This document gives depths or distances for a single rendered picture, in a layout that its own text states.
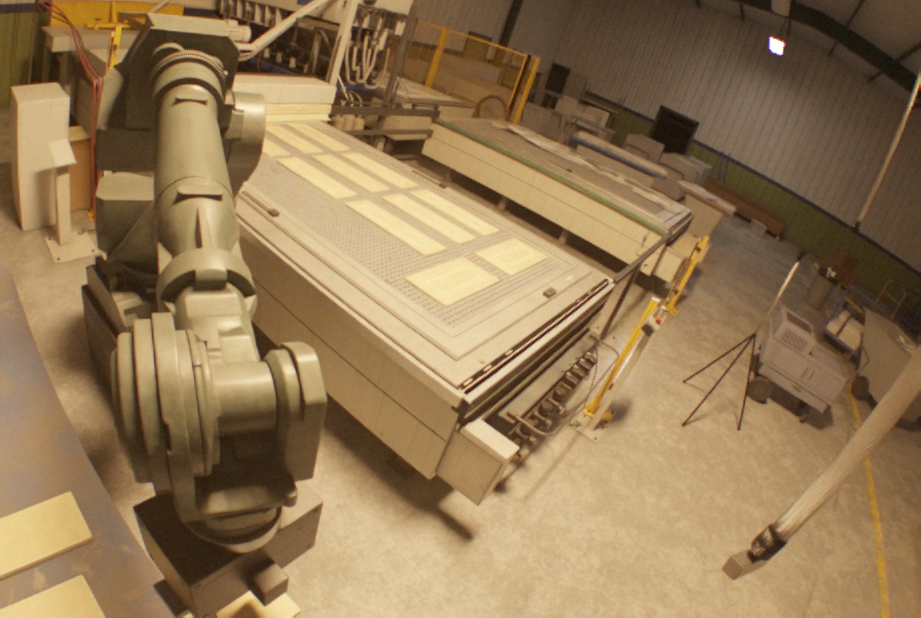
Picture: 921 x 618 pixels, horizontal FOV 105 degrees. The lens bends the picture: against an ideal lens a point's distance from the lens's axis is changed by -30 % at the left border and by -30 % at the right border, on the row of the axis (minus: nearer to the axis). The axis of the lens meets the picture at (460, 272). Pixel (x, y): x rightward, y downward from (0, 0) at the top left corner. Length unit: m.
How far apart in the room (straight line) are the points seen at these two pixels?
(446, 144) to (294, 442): 6.38
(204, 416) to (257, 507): 0.15
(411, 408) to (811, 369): 3.94
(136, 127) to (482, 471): 1.76
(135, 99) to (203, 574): 1.01
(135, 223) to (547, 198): 4.86
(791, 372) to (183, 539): 4.97
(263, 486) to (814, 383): 4.99
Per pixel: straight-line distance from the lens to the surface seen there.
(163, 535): 0.67
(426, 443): 2.23
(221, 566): 0.64
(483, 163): 6.47
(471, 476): 2.20
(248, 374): 0.50
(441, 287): 2.42
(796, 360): 5.12
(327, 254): 2.47
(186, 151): 0.81
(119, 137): 1.31
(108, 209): 2.17
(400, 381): 2.16
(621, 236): 5.82
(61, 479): 1.28
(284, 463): 0.55
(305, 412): 0.50
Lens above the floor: 2.05
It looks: 26 degrees down
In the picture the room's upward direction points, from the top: 20 degrees clockwise
